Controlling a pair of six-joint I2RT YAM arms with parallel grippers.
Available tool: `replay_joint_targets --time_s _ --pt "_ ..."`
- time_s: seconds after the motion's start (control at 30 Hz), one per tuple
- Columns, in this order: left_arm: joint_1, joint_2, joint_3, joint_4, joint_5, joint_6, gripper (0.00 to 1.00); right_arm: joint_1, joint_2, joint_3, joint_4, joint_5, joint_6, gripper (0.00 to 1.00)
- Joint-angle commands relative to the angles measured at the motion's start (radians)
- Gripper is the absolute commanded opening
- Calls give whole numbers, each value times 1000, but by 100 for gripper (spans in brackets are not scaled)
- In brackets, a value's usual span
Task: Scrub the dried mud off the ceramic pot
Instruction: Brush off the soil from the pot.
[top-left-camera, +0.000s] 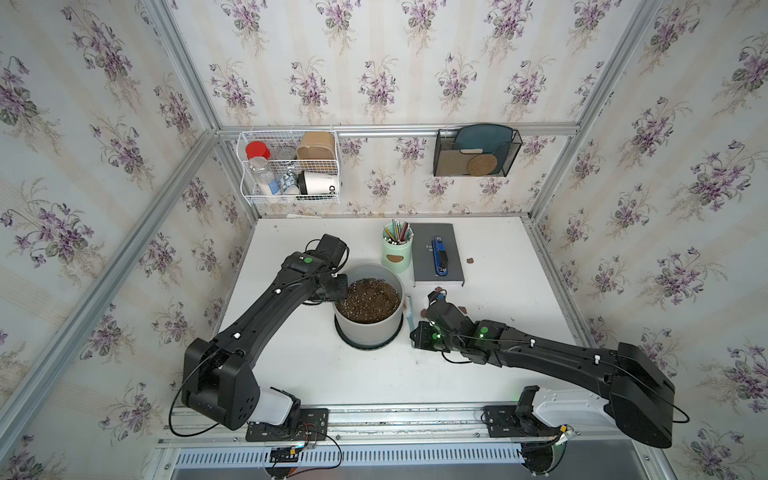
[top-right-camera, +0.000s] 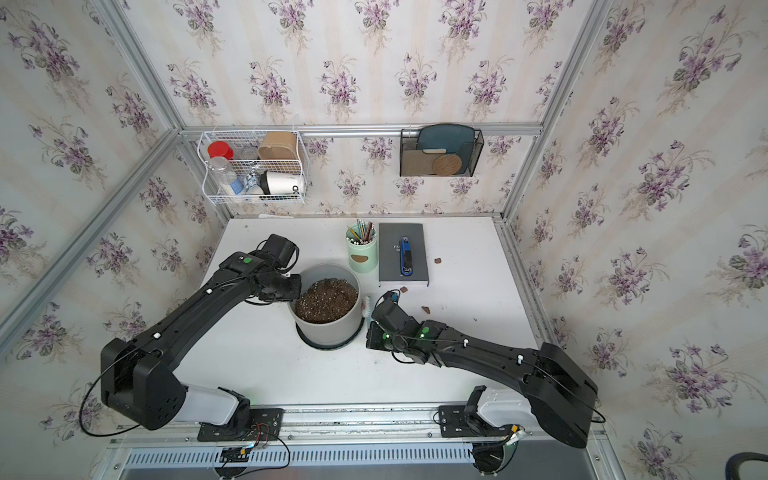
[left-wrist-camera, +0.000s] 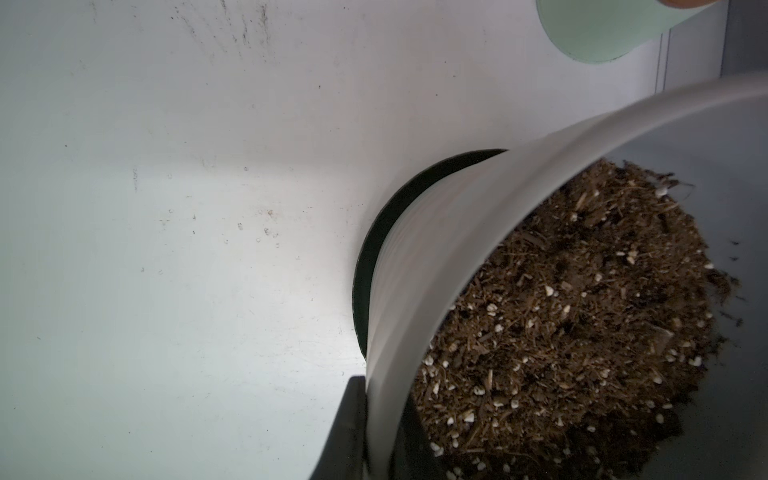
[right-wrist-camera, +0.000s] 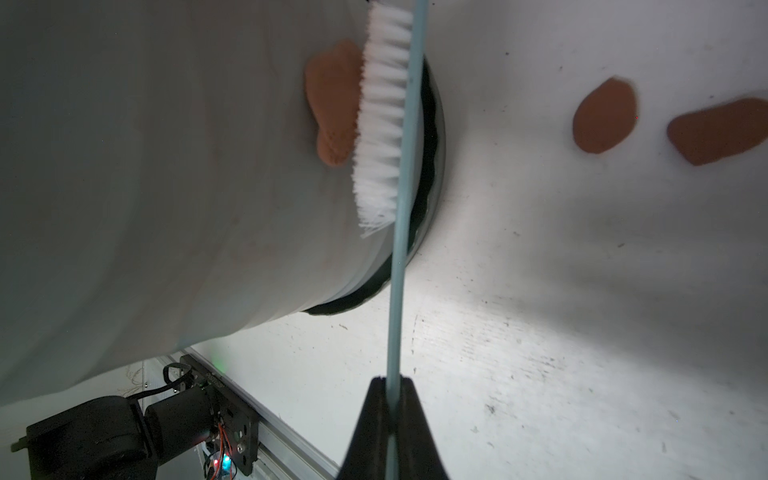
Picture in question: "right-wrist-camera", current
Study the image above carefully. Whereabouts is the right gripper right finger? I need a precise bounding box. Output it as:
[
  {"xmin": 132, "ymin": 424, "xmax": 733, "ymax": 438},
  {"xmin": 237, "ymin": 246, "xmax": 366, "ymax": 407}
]
[{"xmin": 395, "ymin": 377, "xmax": 449, "ymax": 480}]

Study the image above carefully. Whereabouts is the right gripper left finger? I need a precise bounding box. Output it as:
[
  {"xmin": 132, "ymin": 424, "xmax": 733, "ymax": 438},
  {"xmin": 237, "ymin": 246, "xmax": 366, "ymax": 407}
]
[{"xmin": 336, "ymin": 377, "xmax": 390, "ymax": 480}]

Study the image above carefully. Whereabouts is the teal scrub brush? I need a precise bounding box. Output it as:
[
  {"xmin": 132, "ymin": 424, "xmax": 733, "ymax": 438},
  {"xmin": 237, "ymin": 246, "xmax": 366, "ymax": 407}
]
[{"xmin": 351, "ymin": 0, "xmax": 431, "ymax": 480}]

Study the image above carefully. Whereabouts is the grey ceramic pot with soil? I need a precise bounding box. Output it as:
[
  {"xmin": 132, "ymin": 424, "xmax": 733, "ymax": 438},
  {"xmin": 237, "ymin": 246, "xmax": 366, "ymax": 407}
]
[{"xmin": 1, "ymin": 1, "xmax": 392, "ymax": 405}]

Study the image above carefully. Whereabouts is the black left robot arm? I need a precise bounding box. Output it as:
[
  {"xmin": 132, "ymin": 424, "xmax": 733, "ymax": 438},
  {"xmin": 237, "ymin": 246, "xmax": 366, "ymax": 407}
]
[{"xmin": 10, "ymin": 386, "xmax": 216, "ymax": 480}]

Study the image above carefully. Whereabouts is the black pot saucer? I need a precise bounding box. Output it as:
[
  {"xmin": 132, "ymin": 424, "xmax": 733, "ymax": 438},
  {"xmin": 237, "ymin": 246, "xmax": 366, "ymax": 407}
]
[{"xmin": 305, "ymin": 62, "xmax": 446, "ymax": 316}]

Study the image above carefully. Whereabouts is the mud patch on pot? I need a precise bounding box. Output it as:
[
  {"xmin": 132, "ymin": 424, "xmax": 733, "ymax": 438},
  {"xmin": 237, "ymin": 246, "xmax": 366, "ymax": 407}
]
[{"xmin": 304, "ymin": 39, "xmax": 363, "ymax": 167}]

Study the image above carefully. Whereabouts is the brown mud lump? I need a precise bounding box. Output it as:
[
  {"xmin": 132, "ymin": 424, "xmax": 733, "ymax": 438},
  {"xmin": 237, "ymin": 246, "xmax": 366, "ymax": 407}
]
[
  {"xmin": 666, "ymin": 97, "xmax": 767, "ymax": 166},
  {"xmin": 572, "ymin": 77, "xmax": 638, "ymax": 154}
]

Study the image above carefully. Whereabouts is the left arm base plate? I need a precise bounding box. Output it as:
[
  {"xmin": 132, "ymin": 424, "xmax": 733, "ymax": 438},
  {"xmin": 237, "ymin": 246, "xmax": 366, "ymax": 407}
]
[{"xmin": 180, "ymin": 354, "xmax": 261, "ymax": 479}]

